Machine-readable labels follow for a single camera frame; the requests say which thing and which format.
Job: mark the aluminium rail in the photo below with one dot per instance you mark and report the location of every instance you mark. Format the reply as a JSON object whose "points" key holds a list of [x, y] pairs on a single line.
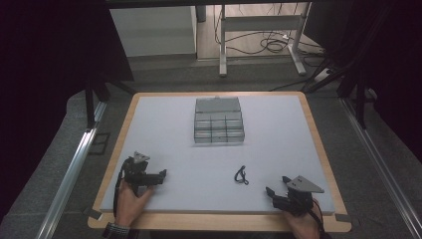
{"points": [[71, 166], [381, 166]]}

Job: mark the clear plastic compartment box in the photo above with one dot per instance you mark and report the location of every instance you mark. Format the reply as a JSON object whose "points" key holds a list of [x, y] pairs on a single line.
{"points": [[219, 121]]}

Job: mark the white power strip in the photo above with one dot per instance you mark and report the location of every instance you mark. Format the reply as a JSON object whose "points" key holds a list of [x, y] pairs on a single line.
{"points": [[322, 75]]}

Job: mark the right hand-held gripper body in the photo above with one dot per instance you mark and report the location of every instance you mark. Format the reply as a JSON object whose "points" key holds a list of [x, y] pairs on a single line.
{"points": [[298, 195]]}

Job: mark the white foam mat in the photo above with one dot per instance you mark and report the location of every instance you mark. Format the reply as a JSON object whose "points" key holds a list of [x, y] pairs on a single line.
{"points": [[212, 166]]}

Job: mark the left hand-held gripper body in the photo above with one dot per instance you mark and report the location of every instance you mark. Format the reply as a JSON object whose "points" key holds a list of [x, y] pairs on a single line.
{"points": [[141, 177]]}

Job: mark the grey partition panel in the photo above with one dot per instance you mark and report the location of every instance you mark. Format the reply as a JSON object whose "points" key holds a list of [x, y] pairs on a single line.
{"points": [[152, 31]]}

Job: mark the person's right hand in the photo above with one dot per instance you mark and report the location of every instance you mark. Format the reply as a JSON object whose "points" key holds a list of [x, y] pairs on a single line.
{"points": [[303, 225]]}

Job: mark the white metal desk frame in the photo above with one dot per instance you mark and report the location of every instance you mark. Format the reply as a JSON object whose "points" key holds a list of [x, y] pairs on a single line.
{"points": [[262, 25]]}

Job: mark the grey tape piece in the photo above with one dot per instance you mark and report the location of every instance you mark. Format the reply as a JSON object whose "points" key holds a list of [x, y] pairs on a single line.
{"points": [[95, 213]]}

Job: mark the person's left hand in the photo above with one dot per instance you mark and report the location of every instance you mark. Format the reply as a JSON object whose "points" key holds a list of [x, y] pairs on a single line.
{"points": [[130, 205]]}

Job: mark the black rectangular floor frame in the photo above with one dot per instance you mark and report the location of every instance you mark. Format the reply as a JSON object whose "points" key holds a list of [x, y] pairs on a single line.
{"points": [[99, 143]]}

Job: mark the black tripod stand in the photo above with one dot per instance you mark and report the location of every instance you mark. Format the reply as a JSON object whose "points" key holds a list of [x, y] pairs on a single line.
{"points": [[360, 99], [90, 103]]}

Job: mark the black curtain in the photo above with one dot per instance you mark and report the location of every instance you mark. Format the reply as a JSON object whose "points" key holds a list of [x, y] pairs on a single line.
{"points": [[49, 83], [391, 66]]}

